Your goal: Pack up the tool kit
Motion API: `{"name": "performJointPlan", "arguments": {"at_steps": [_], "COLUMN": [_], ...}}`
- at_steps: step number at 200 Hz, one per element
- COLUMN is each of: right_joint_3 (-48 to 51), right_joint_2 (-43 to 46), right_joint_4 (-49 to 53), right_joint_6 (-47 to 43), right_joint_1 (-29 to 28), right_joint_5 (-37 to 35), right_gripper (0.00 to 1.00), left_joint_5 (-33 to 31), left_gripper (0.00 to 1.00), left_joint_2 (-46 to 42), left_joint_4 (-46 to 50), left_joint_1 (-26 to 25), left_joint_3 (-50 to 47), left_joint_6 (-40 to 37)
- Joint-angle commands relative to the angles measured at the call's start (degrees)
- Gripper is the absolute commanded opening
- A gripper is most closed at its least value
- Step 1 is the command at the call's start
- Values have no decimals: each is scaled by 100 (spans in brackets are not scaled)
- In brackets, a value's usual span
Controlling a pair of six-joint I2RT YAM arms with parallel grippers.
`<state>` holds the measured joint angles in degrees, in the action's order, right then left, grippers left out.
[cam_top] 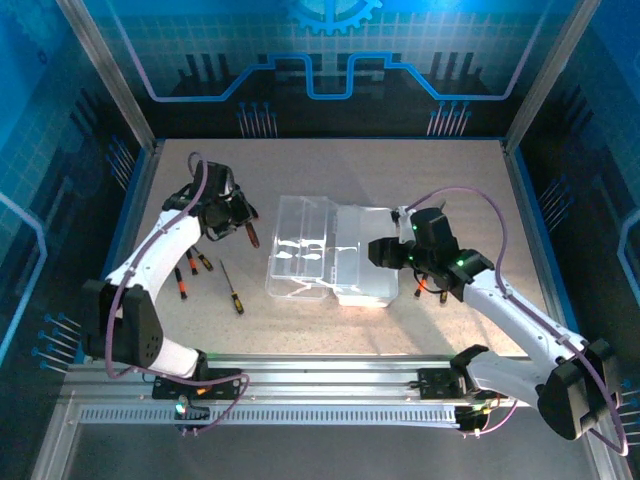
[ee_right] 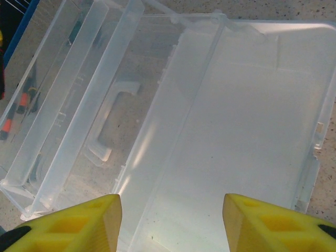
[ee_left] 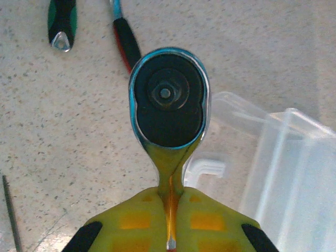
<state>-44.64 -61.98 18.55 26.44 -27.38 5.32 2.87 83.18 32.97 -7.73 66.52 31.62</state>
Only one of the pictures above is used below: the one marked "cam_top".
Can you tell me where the clear plastic tool box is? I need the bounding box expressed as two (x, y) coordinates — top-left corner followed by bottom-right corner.
(264, 194), (401, 309)

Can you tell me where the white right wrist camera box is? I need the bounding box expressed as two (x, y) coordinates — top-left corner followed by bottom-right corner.
(390, 205), (416, 237)

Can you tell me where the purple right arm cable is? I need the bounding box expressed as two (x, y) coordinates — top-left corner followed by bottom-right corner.
(405, 185), (630, 457)

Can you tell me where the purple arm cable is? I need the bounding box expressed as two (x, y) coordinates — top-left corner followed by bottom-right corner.
(405, 185), (630, 457)
(105, 152), (251, 437)

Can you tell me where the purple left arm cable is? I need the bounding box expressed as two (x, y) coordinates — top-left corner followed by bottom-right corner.
(105, 152), (251, 437)

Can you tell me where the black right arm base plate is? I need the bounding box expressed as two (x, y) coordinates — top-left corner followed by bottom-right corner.
(417, 367), (469, 400)

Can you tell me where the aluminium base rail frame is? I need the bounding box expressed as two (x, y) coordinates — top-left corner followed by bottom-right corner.
(62, 352), (551, 409)

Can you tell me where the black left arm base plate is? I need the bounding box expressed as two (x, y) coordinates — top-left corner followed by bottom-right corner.
(152, 368), (250, 401)

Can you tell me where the aluminium frame post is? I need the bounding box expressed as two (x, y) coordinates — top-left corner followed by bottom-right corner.
(502, 0), (602, 152)
(53, 0), (162, 152)

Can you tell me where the grey slotted cable duct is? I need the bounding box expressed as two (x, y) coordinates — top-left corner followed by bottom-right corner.
(78, 403), (460, 427)

